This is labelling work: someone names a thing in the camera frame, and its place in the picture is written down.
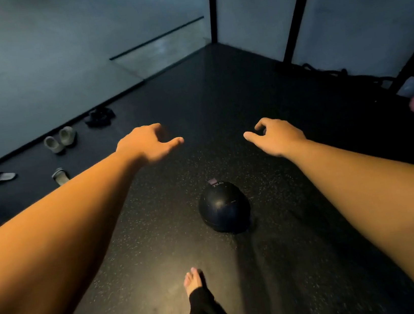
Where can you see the person's right hand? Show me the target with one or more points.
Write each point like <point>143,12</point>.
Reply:
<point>279,137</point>

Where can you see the person's left hand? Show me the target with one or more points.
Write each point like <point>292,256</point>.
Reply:
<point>144,144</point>

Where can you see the person's left thumb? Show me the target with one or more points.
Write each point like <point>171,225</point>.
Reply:
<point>173,144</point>

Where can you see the person's right thumb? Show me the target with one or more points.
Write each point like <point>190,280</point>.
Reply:
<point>254,138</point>

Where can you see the person's right forearm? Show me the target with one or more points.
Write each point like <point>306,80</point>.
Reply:
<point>387,210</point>

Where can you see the person's left forearm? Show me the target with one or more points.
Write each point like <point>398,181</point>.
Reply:
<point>52,257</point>

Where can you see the black sandal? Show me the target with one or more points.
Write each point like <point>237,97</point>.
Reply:
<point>95,119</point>
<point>106,112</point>

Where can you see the black medicine ball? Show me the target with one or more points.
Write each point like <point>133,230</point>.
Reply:
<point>224,207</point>

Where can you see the beige slide sandal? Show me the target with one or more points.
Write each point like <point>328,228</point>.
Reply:
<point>67,135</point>
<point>53,144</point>

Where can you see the person's bare foot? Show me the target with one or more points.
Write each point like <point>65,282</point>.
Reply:
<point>192,281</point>

